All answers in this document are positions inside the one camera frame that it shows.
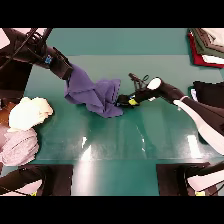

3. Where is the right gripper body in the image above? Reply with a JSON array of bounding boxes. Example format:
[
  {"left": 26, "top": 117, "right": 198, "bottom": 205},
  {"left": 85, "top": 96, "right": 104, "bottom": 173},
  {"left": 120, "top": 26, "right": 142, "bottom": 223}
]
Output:
[{"left": 116, "top": 94, "right": 141, "bottom": 108}]

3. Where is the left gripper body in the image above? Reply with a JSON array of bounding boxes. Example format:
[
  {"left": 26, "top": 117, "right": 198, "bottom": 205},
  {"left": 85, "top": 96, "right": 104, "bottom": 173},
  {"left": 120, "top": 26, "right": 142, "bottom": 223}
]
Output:
[{"left": 49, "top": 46, "right": 74, "bottom": 81}]

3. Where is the purple shirt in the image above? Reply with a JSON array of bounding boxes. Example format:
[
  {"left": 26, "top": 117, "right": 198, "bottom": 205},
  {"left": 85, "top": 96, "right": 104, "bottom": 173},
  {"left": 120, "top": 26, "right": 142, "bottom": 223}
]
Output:
[{"left": 63, "top": 63, "right": 125, "bottom": 119}]

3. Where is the red garment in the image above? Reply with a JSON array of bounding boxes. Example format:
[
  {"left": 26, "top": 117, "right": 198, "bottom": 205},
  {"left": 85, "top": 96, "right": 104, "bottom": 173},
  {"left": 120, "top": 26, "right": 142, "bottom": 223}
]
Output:
[{"left": 187, "top": 31, "right": 224, "bottom": 70}]

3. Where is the dark green garment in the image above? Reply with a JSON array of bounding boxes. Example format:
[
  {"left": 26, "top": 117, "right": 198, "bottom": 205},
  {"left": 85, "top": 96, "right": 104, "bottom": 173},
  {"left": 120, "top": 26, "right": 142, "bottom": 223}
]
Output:
[{"left": 189, "top": 28, "right": 224, "bottom": 55}]

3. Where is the white garment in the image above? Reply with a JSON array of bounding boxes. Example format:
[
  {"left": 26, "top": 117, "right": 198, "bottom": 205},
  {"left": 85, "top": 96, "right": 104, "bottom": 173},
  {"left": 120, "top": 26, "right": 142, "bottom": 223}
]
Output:
[{"left": 201, "top": 27, "right": 224, "bottom": 46}]

